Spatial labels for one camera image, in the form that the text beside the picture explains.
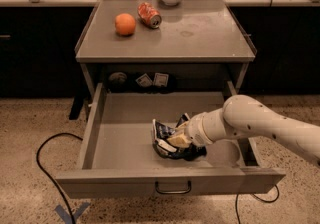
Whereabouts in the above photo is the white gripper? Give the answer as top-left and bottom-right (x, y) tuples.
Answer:
(167, 112), (213, 148)

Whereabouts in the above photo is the blue chip bag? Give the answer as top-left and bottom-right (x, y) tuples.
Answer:
(152, 113), (207, 161)

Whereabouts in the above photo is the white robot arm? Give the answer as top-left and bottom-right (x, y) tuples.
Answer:
(168, 95), (320, 167)

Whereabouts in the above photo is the grey open top drawer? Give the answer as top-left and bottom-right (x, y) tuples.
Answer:
(57, 84), (285, 199)

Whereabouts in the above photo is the white tag right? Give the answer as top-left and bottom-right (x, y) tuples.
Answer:
(153, 73), (169, 87)

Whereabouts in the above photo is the white tag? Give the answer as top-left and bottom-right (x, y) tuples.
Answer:
(136, 74), (153, 88)
(153, 73), (169, 87)

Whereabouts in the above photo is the white tag left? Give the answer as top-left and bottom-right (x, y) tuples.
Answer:
(136, 74), (153, 88)

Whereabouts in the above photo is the dark round object under table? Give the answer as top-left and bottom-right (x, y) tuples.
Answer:
(108, 72), (127, 91)

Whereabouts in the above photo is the blue tape cross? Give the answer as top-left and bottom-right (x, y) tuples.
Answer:
(55, 202), (90, 224)

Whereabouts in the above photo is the grey metal cabinet table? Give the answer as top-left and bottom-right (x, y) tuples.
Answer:
(76, 0), (255, 92)

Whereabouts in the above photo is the orange fruit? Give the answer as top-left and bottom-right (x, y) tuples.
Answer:
(115, 13), (136, 36)

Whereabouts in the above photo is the orange soda can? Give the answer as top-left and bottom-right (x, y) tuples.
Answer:
(138, 2), (162, 29)

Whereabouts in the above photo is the black drawer handle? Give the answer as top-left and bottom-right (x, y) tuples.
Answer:
(155, 181), (192, 195)

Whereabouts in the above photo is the black floor cable right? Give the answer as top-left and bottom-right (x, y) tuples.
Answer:
(234, 184), (280, 224)

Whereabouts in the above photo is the black floor cable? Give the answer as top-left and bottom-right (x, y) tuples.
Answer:
(234, 184), (280, 224)
(35, 132), (84, 224)

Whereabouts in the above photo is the black floor cable left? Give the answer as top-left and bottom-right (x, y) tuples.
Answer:
(35, 132), (84, 224)

